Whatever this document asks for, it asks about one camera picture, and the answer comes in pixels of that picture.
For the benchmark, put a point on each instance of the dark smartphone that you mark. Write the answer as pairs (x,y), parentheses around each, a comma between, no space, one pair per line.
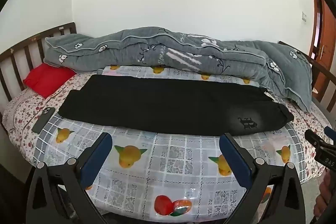
(43,120)

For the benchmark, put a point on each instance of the orange wooden door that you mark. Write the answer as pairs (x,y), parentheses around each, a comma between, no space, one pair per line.
(324,37)

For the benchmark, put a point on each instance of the brown wooden bed headboard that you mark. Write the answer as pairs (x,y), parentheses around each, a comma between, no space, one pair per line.
(67,27)

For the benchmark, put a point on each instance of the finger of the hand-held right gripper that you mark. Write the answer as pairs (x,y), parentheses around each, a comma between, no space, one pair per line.
(330,132)
(313,137)

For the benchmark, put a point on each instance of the white wall switch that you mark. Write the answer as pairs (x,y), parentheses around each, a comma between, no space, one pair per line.
(304,16)

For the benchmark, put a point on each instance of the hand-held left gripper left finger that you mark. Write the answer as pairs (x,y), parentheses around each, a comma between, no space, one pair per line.
(95,158)

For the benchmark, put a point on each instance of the black pants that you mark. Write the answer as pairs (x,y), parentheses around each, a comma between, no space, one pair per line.
(157,106)

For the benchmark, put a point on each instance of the grey mattress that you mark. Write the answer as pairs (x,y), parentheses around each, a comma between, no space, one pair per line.
(324,111)

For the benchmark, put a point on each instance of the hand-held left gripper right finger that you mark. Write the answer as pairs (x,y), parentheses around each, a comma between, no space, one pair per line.
(235,158)

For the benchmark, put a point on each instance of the fruit-print checked bed mat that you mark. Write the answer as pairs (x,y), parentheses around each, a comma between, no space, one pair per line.
(168,158)

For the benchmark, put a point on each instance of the red pillow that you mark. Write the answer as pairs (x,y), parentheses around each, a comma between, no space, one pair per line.
(47,78)

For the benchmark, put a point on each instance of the grey flower-print quilt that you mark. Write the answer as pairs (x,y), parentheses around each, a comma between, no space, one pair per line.
(157,48)

